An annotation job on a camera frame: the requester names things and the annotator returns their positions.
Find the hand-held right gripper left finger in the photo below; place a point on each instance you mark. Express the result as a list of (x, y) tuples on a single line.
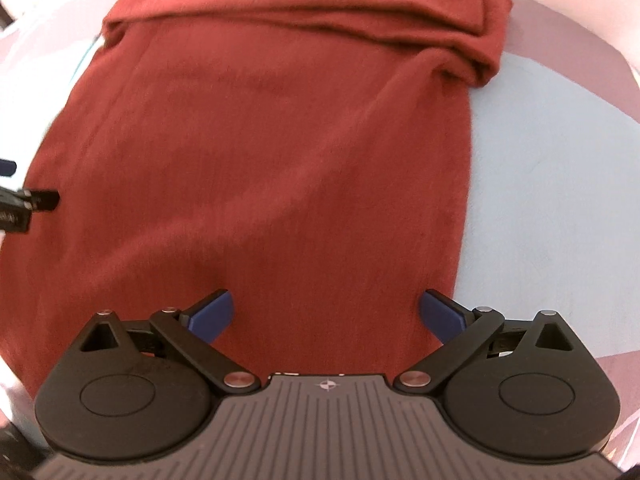
[(212, 315)]

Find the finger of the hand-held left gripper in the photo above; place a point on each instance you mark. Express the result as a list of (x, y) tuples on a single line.
[(27, 202), (6, 167)]

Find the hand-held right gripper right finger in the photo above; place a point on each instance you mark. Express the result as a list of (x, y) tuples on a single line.
[(440, 317)]

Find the dark red sweater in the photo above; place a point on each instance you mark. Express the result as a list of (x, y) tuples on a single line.
[(250, 160)]

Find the blue grey patterned bed sheet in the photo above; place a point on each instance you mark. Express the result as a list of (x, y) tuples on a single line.
[(540, 185)]

